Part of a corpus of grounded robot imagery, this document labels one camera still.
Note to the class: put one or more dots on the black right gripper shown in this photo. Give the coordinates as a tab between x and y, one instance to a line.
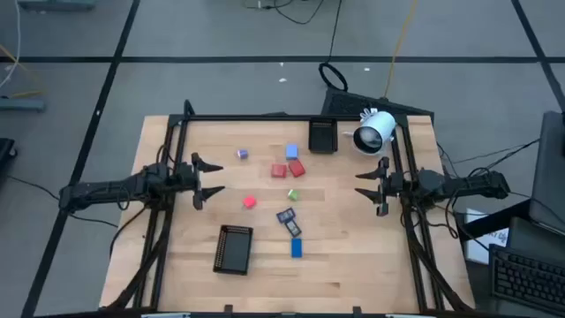
397	184

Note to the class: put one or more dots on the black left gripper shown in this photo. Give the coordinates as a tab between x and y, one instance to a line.
183	179

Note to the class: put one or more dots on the small purple pencil sharpener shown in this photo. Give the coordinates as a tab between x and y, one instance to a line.
242	153

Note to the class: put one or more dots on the small pink-red cube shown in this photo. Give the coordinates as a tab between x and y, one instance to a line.
249	202

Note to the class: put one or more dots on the red small box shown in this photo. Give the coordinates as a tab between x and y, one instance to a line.
278	170
296	168

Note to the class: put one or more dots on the small green cube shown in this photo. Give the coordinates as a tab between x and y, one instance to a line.
293	194

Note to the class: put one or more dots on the blue digital clock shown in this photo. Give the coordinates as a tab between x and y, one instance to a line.
286	215

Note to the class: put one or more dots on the light blue small box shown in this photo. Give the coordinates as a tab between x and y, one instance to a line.
291	151

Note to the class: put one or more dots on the dark-framed digital clock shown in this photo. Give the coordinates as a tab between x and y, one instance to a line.
293	228

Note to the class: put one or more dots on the blue rectangular box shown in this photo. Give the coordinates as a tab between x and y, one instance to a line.
296	247

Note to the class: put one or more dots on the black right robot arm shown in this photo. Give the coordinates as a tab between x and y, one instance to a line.
468	184

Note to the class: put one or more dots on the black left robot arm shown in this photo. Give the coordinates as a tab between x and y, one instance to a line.
110	187

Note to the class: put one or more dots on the white spotlight lamp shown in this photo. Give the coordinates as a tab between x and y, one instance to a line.
375	131

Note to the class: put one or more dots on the small black plastic basket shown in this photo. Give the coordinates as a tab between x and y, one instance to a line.
323	135

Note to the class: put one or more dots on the large black plastic basket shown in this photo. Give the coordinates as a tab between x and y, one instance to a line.
233	249

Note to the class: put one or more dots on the black desk bar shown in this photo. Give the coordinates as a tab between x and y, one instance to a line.
490	223

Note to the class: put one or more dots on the white paper sign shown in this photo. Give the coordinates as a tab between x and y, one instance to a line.
479	252

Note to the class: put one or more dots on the black table edge clip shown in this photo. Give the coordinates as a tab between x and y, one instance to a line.
357	309
228	308

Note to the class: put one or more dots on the dark grey monitor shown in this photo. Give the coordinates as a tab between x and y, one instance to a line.
549	176

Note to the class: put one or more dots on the black keyboard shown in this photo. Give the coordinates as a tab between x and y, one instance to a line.
525	278

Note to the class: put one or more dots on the grey floor bar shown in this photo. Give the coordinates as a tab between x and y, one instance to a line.
22	104
57	4

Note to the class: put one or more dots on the black floor object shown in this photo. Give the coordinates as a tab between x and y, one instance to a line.
5	152

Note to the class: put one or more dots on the black metal table frame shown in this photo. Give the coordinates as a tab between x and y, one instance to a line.
247	118

